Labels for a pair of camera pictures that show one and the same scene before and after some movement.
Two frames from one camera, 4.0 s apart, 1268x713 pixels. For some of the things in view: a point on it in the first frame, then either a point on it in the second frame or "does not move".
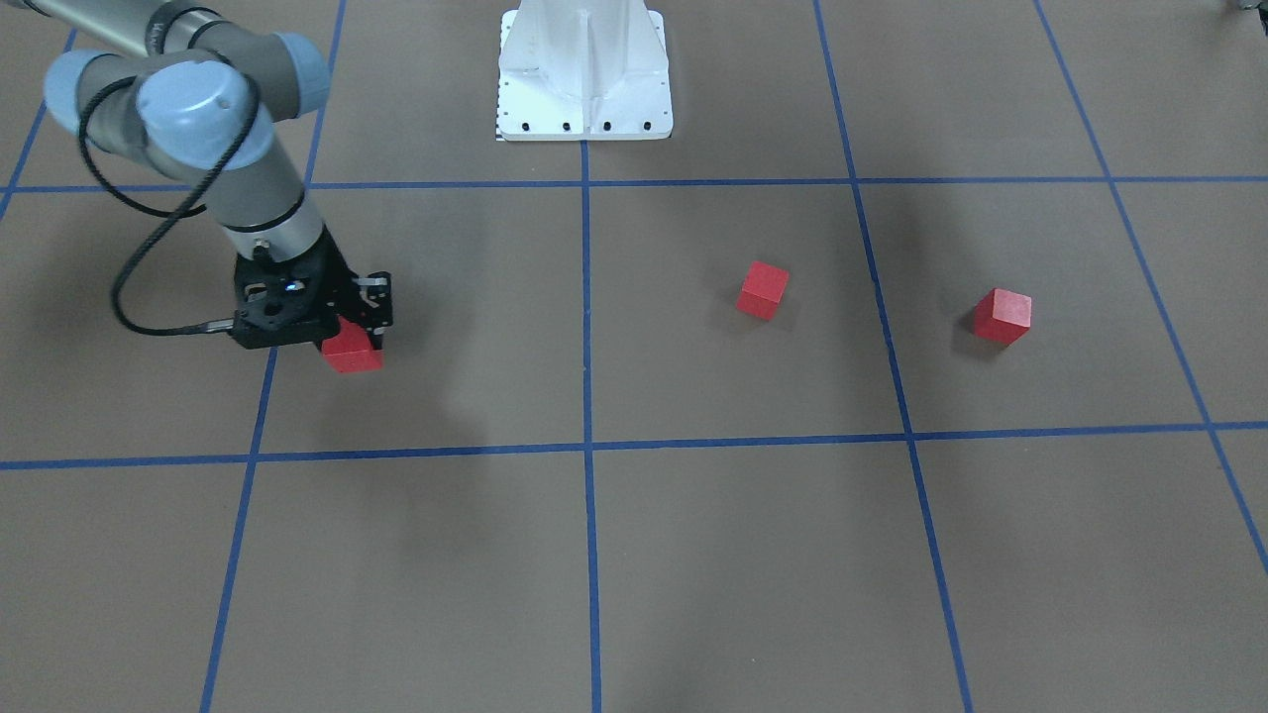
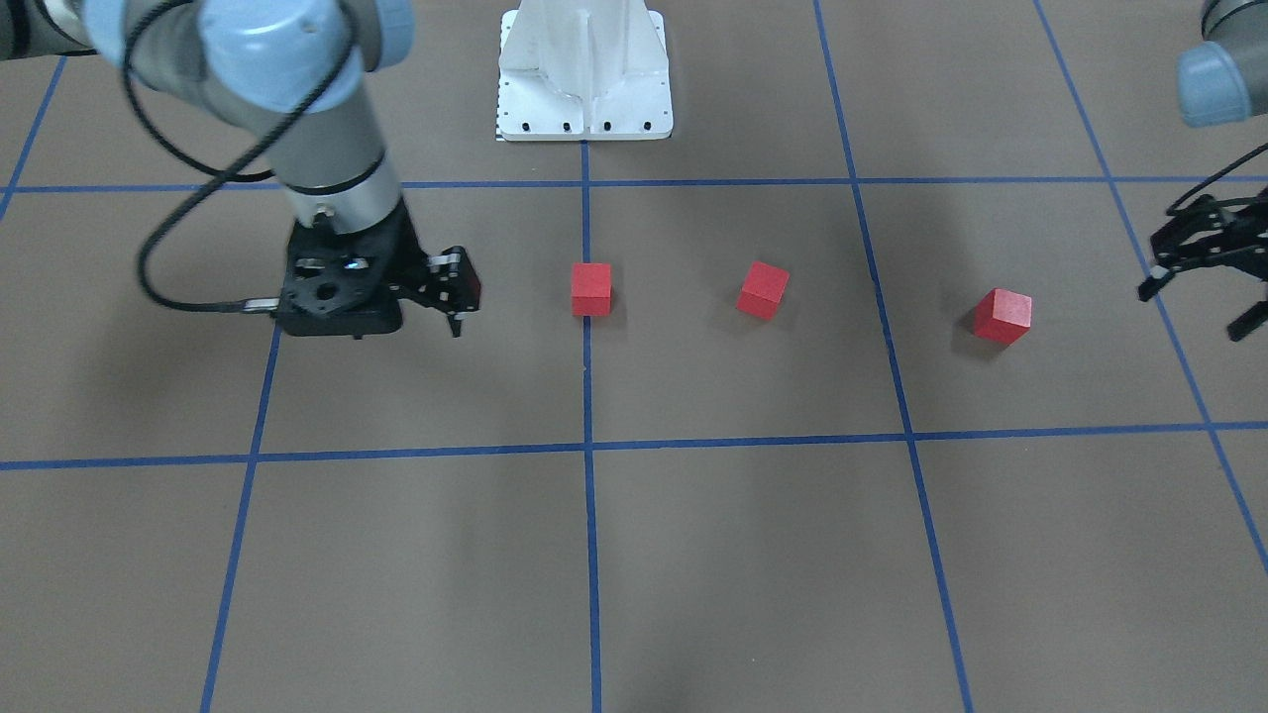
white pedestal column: x=582 y=70 does not move
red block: x=762 y=290 does not move
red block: x=350 y=350 → x=591 y=291
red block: x=1003 y=316 does not move
